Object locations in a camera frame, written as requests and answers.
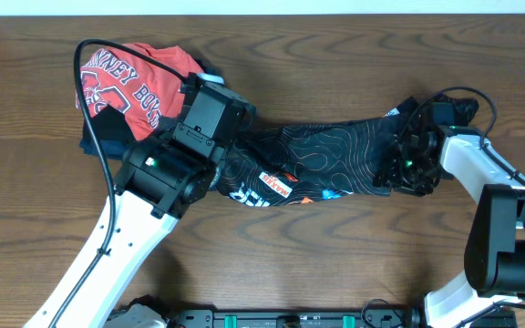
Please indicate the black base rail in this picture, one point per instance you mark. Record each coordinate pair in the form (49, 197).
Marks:
(147, 311)

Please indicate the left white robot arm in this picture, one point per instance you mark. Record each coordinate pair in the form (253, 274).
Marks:
(160, 177)

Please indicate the navy folded shirt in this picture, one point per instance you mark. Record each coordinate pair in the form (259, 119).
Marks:
(103, 148)

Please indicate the black folded shirt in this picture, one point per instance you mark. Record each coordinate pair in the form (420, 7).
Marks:
(111, 127)

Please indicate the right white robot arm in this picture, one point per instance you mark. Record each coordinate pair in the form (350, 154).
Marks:
(491, 286)

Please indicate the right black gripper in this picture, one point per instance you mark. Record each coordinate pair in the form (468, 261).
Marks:
(388, 173)

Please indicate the orange printed t-shirt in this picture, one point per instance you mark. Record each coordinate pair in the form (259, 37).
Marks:
(139, 89)

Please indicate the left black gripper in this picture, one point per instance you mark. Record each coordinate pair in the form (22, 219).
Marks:
(242, 117)

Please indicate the black orange-lined jersey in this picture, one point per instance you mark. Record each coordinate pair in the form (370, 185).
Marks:
(299, 164)

